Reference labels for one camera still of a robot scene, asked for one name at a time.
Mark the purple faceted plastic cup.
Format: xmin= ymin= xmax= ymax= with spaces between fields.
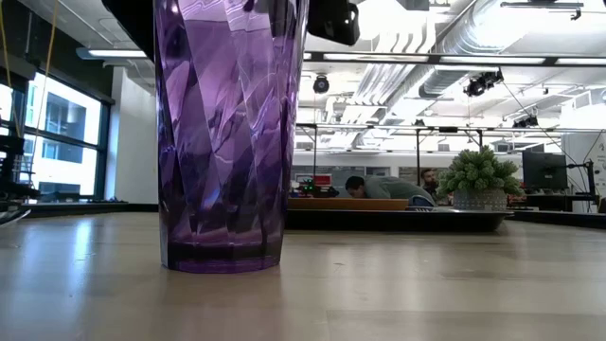
xmin=152 ymin=0 xmax=310 ymax=276

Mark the thin yellow cord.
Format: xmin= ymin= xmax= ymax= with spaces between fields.
xmin=0 ymin=0 xmax=23 ymax=139
xmin=29 ymin=0 xmax=61 ymax=139

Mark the black rectangular tray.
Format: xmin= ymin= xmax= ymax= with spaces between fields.
xmin=285 ymin=207 xmax=517 ymax=234

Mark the green potted succulent plant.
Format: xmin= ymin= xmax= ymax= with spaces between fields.
xmin=436 ymin=145 xmax=526 ymax=212

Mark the large window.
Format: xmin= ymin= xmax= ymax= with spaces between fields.
xmin=0 ymin=70 xmax=115 ymax=203

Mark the person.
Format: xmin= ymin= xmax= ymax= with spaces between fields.
xmin=344 ymin=174 xmax=436 ymax=206
xmin=419 ymin=168 xmax=442 ymax=196

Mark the blue rounded object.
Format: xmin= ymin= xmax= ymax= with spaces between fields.
xmin=408 ymin=193 xmax=436 ymax=208

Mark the black overhead beam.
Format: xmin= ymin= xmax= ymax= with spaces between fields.
xmin=302 ymin=49 xmax=606 ymax=67

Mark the small black ceiling camera cluster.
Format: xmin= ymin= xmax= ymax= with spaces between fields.
xmin=511 ymin=114 xmax=541 ymax=130

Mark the black background rig frame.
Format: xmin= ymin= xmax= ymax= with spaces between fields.
xmin=294 ymin=122 xmax=606 ymax=190

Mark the orange round plate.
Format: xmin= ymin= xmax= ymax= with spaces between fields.
xmin=287 ymin=197 xmax=410 ymax=212

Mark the white panel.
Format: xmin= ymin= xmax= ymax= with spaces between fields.
xmin=561 ymin=132 xmax=606 ymax=214

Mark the black computer monitor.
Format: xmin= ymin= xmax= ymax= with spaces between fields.
xmin=522 ymin=150 xmax=569 ymax=192

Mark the dark background desk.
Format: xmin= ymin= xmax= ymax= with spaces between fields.
xmin=508 ymin=191 xmax=602 ymax=213

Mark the black ceiling track fixture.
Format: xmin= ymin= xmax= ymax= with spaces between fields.
xmin=499 ymin=0 xmax=586 ymax=22

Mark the red sign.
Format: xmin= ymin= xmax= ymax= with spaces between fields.
xmin=294 ymin=172 xmax=333 ymax=188

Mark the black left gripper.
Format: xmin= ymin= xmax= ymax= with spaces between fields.
xmin=306 ymin=0 xmax=362 ymax=47

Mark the black hanging camera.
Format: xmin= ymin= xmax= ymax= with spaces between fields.
xmin=312 ymin=73 xmax=331 ymax=95

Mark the grey curved object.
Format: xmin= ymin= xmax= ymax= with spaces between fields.
xmin=0 ymin=207 xmax=32 ymax=229

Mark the black rack structure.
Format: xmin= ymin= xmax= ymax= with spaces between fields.
xmin=0 ymin=134 xmax=43 ymax=212

